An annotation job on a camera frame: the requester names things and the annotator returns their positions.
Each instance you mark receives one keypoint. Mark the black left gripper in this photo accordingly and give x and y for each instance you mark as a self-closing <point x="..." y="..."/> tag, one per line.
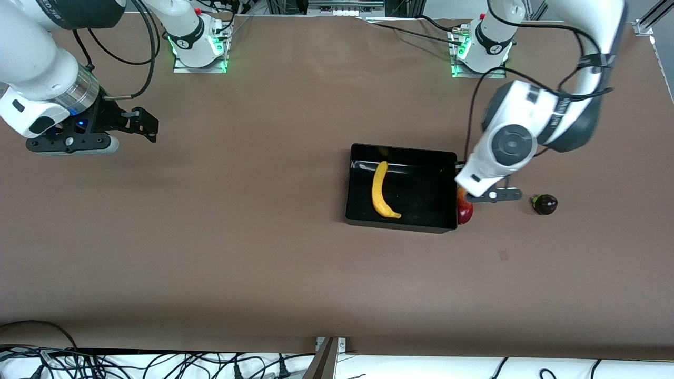
<point x="457" y="170"/>

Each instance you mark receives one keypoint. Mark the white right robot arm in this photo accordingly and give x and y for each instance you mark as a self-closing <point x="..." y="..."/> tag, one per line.
<point x="31" y="58"/>

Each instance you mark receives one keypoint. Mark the black plastic box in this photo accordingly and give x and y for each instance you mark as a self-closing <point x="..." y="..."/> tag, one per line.
<point x="421" y="195"/>

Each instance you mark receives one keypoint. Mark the dark grey beam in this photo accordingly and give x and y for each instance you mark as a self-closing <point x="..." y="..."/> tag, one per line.
<point x="322" y="366"/>

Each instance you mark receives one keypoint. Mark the dark purple mangosteen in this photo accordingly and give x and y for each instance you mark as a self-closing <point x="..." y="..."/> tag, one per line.
<point x="545" y="204"/>

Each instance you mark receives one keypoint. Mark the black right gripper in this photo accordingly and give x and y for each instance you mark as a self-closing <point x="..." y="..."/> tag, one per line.
<point x="107" y="118"/>

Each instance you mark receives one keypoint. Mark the red yellow mango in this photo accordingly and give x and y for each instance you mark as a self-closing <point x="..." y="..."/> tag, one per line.
<point x="465" y="211"/>

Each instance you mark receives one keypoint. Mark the small metal bracket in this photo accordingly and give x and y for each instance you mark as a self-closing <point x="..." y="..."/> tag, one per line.
<point x="341" y="345"/>

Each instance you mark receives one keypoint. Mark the yellow banana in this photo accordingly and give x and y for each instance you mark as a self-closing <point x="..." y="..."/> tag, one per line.
<point x="376" y="192"/>

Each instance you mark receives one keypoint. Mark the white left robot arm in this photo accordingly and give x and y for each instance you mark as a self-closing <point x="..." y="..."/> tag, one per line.
<point x="513" y="142"/>

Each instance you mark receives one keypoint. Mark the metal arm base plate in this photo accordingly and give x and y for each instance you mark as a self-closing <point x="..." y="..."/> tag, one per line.
<point x="200" y="69"/>
<point x="479" y="75"/>

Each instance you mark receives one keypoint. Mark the metal frame structure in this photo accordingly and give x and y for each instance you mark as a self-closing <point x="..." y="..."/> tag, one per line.
<point x="345" y="5"/>

